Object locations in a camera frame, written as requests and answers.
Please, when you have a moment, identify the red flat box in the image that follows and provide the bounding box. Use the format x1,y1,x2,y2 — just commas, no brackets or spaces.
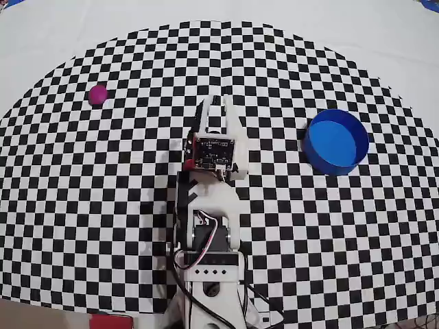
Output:
89,314,133,329

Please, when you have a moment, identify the pink faceted ball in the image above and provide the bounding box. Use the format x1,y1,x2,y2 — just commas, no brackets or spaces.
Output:
88,84,108,107

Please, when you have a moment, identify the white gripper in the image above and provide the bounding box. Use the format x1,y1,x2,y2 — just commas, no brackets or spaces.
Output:
185,94,248,182

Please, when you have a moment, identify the black camera circuit board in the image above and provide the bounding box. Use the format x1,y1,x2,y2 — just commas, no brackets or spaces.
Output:
192,134,238,171

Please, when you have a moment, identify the red white servo wire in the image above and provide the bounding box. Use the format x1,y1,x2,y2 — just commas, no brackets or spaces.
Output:
173,211,220,270

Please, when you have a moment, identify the black white checkered mat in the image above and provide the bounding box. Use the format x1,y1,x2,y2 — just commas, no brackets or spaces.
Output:
0,0,439,326

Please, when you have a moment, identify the blue round box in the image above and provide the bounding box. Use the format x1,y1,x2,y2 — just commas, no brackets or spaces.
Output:
301,108,370,177

